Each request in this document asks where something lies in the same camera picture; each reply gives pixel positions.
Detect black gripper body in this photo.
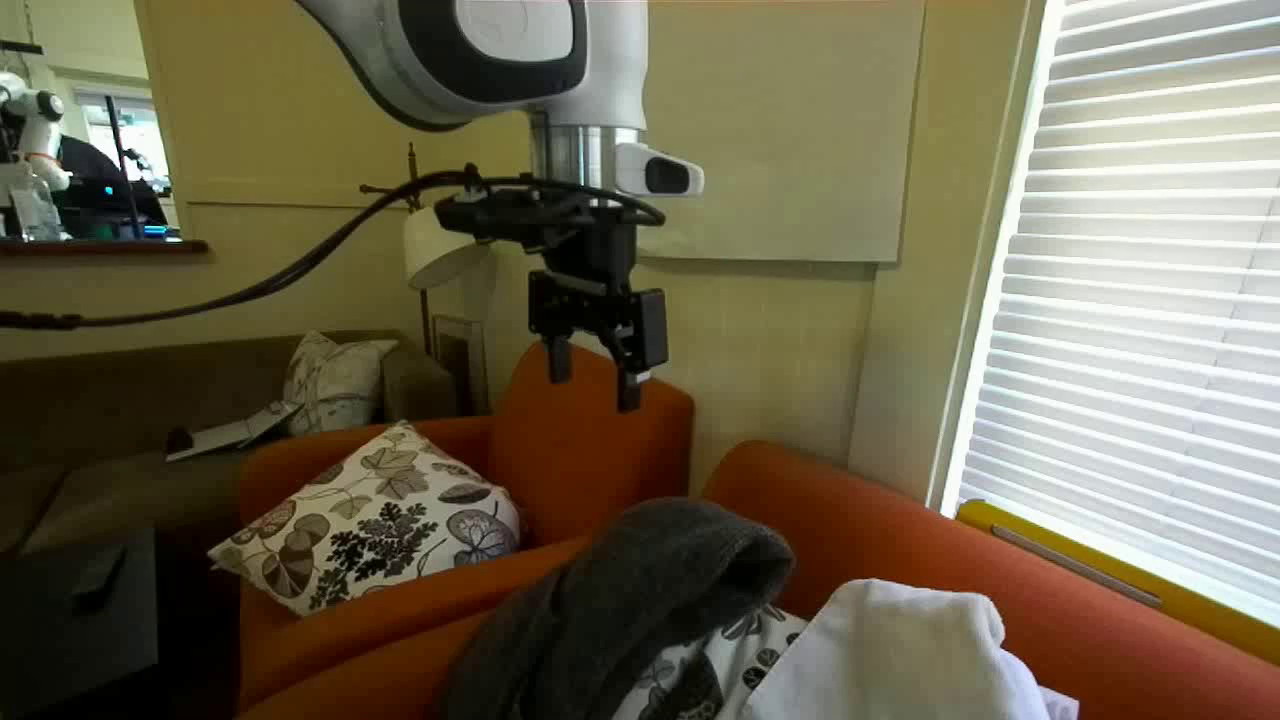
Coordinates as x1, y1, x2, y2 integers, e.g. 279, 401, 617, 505
524, 267, 672, 378

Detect white towel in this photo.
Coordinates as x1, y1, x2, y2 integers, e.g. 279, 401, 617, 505
741, 577, 1055, 720

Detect dark grey towel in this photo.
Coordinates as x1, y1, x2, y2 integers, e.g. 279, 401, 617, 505
440, 497, 801, 720

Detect orange armchair with grey towel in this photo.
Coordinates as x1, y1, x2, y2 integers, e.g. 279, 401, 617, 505
236, 438, 1280, 720

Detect brown sofa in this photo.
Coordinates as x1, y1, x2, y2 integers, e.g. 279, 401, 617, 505
0, 333, 465, 564

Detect orange armchair with leaf pillow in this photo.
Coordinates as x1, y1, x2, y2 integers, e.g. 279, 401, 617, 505
236, 336, 701, 705

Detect white lamp shade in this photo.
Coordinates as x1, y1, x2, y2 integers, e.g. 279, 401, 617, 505
400, 204, 500, 292

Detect pale patterned pillow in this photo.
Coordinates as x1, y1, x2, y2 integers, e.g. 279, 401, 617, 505
279, 328, 400, 441

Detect leaf print pillow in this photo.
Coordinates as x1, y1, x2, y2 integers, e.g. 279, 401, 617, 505
204, 419, 528, 619

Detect stack of papers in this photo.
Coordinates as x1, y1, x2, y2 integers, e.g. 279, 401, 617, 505
164, 401, 304, 469

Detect yellow strip at window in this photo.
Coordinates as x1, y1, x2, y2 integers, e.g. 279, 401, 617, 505
957, 497, 1280, 669

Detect brown wooden ledge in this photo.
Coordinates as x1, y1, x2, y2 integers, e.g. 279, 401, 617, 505
0, 238, 214, 262

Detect black remote control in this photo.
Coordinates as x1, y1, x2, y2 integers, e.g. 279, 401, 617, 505
69, 542, 133, 604

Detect white window blinds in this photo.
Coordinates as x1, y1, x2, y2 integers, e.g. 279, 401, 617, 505
957, 0, 1280, 634

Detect white humanoid robot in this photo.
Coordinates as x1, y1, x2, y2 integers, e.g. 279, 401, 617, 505
0, 69, 78, 243

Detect dark side table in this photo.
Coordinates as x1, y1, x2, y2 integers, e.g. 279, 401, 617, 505
0, 523, 164, 720

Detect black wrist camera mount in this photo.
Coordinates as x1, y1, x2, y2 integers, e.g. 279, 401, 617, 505
431, 186, 667, 275

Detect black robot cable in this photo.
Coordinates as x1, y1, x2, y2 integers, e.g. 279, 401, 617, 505
0, 165, 537, 336

